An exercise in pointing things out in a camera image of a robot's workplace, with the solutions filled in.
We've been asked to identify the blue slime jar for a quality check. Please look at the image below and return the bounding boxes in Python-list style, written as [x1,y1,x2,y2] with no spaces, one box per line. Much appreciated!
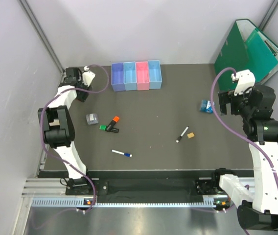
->
[199,99,215,114]

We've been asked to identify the clear staples box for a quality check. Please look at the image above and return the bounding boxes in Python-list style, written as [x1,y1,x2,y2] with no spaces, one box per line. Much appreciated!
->
[86,113,99,125]

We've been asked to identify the purple plastic bin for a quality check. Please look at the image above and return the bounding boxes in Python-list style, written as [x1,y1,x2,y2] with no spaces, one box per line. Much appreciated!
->
[111,63,125,92]

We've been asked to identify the small cork eraser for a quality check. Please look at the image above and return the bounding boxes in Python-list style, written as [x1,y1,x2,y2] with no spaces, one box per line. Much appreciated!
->
[187,133,195,139]

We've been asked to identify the light blue bin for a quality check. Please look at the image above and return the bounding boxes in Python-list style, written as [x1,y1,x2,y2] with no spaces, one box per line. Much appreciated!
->
[123,62,137,91]
[148,60,162,90]

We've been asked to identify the pink plastic bin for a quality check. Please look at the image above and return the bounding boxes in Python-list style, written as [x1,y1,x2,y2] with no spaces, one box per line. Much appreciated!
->
[136,61,149,91]

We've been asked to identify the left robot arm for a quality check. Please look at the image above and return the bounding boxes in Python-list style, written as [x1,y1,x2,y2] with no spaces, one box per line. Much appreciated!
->
[38,66,95,195]

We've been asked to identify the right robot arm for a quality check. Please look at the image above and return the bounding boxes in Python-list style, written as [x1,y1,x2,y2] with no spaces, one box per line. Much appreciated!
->
[200,84,278,231]

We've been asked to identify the teal folder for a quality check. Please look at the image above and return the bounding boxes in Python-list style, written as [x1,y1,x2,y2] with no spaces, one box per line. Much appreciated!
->
[244,29,278,83]

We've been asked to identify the green cap highlighter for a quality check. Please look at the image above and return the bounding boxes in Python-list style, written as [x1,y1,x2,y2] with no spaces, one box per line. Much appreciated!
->
[99,125,120,134]

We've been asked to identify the orange cap highlighter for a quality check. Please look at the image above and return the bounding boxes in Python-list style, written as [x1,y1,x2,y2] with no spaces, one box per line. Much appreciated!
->
[105,116,119,132]

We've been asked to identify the black cap whiteboard marker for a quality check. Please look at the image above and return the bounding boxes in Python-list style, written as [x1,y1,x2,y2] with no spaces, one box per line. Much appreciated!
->
[176,126,189,143]

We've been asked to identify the blue cap whiteboard marker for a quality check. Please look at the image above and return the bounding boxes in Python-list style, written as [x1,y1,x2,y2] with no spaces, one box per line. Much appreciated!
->
[111,149,132,158]

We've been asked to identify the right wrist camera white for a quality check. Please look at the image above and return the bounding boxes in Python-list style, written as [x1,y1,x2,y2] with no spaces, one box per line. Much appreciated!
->
[231,70,255,96]

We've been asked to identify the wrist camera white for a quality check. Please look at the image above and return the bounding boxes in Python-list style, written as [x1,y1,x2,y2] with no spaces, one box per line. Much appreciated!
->
[82,66,95,86]
[231,70,255,96]

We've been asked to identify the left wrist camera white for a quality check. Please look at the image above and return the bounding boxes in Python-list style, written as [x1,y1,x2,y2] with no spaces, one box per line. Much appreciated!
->
[82,66,95,86]

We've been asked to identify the green ring binder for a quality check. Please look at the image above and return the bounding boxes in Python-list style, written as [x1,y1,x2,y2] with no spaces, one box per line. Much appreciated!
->
[214,19,278,84]

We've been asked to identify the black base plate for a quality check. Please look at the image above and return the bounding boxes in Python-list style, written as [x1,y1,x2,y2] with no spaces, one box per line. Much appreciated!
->
[37,170,260,199]

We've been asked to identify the aluminium rail with cable duct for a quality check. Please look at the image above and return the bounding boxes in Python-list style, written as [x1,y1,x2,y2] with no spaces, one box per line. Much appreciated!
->
[21,177,278,209]

